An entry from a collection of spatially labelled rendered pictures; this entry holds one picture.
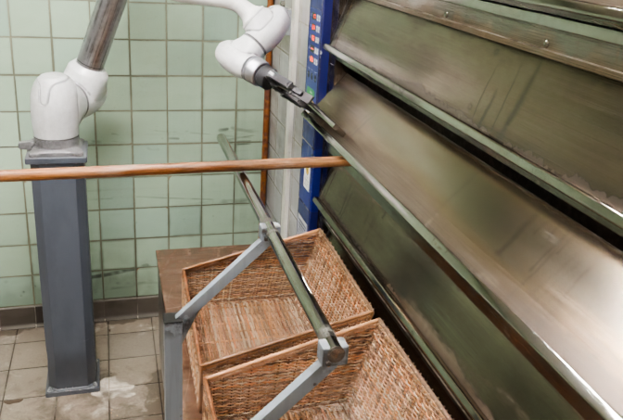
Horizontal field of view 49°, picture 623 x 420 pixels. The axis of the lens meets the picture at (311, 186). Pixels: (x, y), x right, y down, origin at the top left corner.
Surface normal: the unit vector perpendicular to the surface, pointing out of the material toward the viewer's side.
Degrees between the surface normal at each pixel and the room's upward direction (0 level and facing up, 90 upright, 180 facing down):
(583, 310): 48
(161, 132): 90
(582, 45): 90
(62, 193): 90
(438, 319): 70
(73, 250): 90
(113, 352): 0
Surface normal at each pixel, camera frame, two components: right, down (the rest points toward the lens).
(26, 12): 0.27, 0.36
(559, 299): -0.67, -0.60
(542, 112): -0.88, -0.29
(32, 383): 0.06, -0.94
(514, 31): -0.96, 0.04
